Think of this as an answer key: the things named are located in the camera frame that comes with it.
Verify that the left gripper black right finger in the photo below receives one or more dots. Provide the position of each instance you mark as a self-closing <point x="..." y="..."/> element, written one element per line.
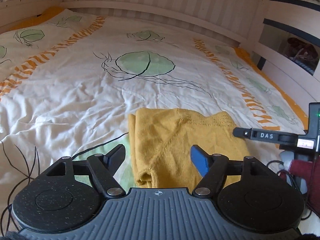
<point x="215" y="169"/>

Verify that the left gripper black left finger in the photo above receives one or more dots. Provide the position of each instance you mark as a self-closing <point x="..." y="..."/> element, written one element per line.
<point x="92" y="177"/>

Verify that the mustard yellow knit garment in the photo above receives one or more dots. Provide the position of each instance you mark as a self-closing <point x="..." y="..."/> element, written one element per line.
<point x="161" y="139"/>

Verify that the right hand in maroon sleeve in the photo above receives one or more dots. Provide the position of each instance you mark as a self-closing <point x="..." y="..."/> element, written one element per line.
<point x="307" y="170"/>

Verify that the white leaf-print duvet cover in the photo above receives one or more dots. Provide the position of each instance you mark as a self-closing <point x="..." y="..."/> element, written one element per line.
<point x="69" y="84"/>

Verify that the white and blue shelf unit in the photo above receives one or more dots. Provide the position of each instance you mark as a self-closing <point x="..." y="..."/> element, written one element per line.
<point x="291" y="33"/>

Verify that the white wooden bed frame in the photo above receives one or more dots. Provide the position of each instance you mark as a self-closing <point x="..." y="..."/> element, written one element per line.
<point x="239" y="20"/>

